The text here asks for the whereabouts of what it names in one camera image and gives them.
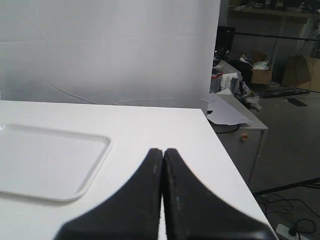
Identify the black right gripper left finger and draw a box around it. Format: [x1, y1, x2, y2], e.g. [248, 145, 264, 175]
[55, 148, 163, 240]

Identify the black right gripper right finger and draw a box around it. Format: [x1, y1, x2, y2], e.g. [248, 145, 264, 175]
[162, 148, 276, 240]

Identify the black metal stand bar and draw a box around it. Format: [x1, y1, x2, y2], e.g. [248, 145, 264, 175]
[252, 177, 320, 196]

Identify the open cardboard box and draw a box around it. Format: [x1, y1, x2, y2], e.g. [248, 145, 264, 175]
[250, 51, 273, 85]

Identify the white paper sheet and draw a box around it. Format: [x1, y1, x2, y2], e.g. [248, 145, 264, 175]
[207, 93, 252, 126]

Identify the white power strip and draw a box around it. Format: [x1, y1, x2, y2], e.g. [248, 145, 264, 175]
[275, 223, 310, 240]

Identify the large brown cardboard box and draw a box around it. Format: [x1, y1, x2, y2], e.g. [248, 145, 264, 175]
[281, 55, 320, 93]

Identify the white plastic tray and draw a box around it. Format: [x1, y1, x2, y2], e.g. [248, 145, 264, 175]
[0, 123, 113, 202]

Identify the white backdrop sheet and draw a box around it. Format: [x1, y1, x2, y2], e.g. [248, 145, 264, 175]
[0, 0, 220, 110]

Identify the grey metal cabinet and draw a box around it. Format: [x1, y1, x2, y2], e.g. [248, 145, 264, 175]
[211, 94, 268, 185]

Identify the black floor cable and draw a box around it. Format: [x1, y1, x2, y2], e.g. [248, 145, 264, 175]
[257, 192, 320, 237]

